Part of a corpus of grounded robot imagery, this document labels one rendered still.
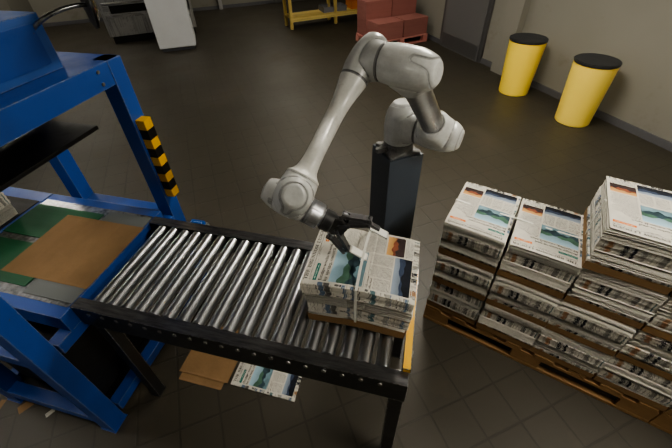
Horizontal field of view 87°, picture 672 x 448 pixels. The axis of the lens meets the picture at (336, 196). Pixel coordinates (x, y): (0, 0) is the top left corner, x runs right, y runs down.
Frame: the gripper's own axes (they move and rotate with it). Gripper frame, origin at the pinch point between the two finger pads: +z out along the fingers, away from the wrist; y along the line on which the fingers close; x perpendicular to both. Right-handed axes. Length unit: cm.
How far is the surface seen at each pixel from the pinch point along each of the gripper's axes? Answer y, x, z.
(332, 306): 24.3, 12.9, -0.9
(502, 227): 2, -51, 62
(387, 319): 15.9, 13.1, 17.0
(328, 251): 15.7, -1.5, -10.8
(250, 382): 127, 13, -3
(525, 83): 24, -409, 167
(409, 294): 2.2, 10.1, 16.5
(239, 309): 52, 15, -29
